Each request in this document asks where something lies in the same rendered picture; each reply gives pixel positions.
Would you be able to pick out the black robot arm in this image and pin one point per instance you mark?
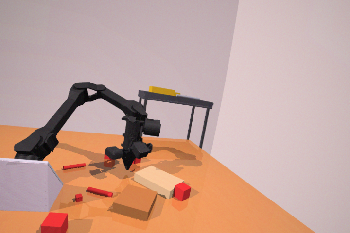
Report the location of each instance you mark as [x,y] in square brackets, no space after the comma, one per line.
[43,140]

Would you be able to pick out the orange square block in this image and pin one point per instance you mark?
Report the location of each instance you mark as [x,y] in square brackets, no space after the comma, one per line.
[135,202]

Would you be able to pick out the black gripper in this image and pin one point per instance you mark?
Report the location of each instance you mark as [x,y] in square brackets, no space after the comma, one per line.
[128,157]

